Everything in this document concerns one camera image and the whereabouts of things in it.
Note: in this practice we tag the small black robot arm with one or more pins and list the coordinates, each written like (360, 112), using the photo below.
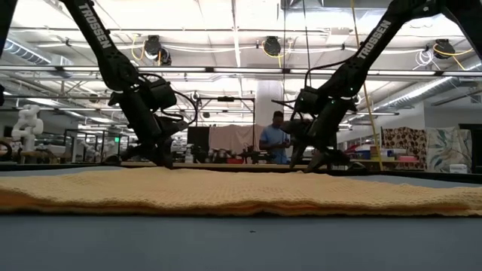
(250, 154)

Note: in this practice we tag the person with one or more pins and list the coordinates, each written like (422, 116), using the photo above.
(273, 139)

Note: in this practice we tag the silver ventilation duct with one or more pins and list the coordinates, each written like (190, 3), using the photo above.
(421, 90)
(30, 54)

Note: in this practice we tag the red box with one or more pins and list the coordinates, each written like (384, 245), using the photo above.
(235, 161)

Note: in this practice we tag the black metal frame stand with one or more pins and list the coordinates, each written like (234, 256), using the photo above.
(225, 99)

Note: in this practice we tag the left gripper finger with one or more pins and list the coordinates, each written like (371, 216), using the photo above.
(163, 154)
(141, 152)

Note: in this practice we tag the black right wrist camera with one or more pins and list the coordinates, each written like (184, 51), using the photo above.
(307, 101)

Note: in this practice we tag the white plastic container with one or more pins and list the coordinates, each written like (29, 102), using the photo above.
(458, 169)

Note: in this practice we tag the long fluorescent light strip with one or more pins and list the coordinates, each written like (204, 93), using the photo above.
(244, 70)

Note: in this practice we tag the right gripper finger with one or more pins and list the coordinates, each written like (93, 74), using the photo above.
(297, 154)
(331, 158)

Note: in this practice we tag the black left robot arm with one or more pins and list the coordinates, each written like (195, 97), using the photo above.
(113, 64)

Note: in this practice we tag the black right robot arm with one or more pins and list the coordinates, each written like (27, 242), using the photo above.
(350, 75)

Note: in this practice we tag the black cabinet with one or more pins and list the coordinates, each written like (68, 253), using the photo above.
(472, 147)

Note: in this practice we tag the brown floral patterned cloth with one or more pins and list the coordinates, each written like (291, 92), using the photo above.
(404, 145)

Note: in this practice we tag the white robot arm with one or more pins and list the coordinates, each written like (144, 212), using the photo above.
(27, 124)

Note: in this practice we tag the yellow waffle weave towel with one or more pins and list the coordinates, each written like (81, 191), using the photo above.
(226, 192)

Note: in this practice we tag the black table frame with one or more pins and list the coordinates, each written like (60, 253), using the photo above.
(414, 175)

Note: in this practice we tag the pink plastic tray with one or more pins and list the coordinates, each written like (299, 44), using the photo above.
(407, 158)

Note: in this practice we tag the green leaf patterned cloth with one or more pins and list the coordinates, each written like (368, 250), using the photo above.
(448, 148)

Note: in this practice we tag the small black monitor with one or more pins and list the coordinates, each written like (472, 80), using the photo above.
(198, 137)

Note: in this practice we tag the white square pillar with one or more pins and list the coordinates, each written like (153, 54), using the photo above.
(269, 98)

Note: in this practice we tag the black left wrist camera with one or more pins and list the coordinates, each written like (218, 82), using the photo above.
(162, 94)

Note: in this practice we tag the pink cloth sheet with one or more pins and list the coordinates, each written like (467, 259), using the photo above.
(237, 137)

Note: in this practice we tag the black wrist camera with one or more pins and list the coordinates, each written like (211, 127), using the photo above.
(307, 101)
(162, 94)

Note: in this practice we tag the black framed glass enclosure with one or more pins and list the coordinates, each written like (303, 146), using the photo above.
(94, 130)

